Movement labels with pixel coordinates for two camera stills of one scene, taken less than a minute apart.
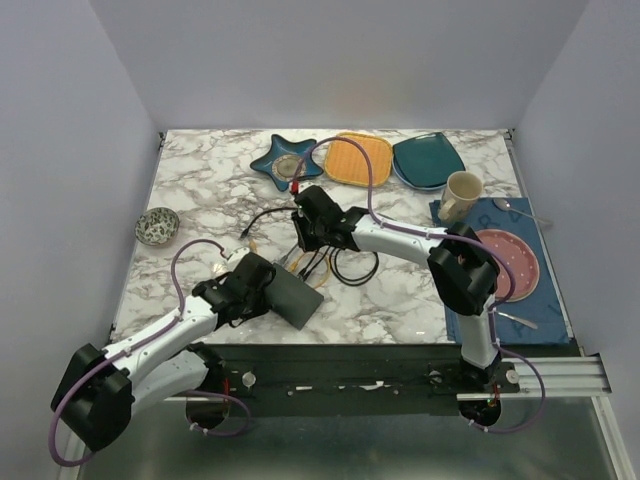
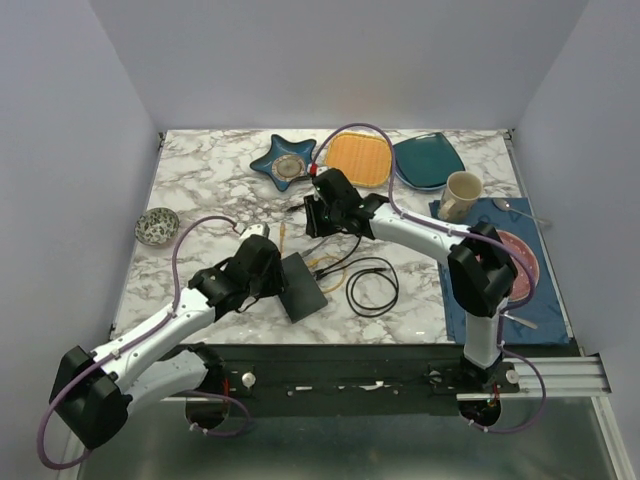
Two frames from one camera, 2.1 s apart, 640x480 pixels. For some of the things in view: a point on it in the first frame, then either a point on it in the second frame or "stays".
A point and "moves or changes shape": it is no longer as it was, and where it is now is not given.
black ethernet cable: x=319 y=261 → x=358 y=243
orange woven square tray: x=345 y=162 stays
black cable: x=375 y=258 → x=347 y=259
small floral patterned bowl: x=156 y=226 stays
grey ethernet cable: x=288 y=254 moves or changes shape
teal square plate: x=425 y=161 stays
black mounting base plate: x=352 y=380 stays
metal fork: x=524 y=322 stays
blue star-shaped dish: x=283 y=160 stays
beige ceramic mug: x=461 y=193 stays
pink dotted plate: x=523 y=259 stays
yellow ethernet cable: x=254 y=249 → x=313 y=263
